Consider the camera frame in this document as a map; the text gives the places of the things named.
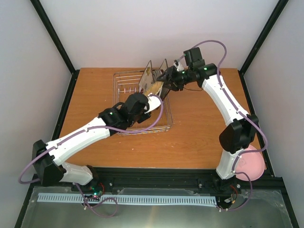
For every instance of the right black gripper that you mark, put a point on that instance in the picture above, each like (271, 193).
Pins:
(170, 74)

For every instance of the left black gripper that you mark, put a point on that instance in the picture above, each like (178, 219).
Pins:
(147, 115)

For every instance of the square floral plate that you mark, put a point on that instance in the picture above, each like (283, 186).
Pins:
(163, 91)

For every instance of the round woven bamboo plate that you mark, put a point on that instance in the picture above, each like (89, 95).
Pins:
(154, 89)

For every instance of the square dark rimmed plate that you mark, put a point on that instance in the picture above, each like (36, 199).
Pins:
(147, 79)

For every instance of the wire metal dish rack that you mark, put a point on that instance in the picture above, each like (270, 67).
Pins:
(126, 83)

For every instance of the pink round plate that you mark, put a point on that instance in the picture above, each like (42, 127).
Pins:
(252, 164)

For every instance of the round striped white plate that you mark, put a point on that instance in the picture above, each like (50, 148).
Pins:
(155, 74)

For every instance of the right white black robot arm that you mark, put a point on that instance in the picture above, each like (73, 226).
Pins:
(240, 125)

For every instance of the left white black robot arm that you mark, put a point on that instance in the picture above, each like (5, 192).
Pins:
(52, 166)

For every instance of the left circuit board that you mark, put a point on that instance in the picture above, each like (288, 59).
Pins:
(98, 190)

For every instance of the circuit board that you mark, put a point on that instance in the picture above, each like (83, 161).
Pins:
(233, 197)
(98, 190)

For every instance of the right circuit board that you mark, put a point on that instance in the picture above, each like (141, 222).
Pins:
(233, 197)

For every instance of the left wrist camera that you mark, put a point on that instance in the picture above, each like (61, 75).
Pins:
(138, 103)

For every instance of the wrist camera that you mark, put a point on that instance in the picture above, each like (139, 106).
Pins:
(193, 58)
(138, 103)

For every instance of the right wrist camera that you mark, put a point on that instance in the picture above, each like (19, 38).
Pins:
(193, 58)

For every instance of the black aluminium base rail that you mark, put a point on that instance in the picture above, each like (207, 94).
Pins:
(199, 181)

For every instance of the right black frame post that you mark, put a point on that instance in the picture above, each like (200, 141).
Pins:
(274, 16)

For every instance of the black frame post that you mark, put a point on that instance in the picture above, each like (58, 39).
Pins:
(274, 16)
(53, 34)

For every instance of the grey slotted cable duct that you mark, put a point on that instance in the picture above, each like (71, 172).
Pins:
(141, 200)

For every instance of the left black frame post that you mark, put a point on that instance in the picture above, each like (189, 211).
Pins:
(53, 34)

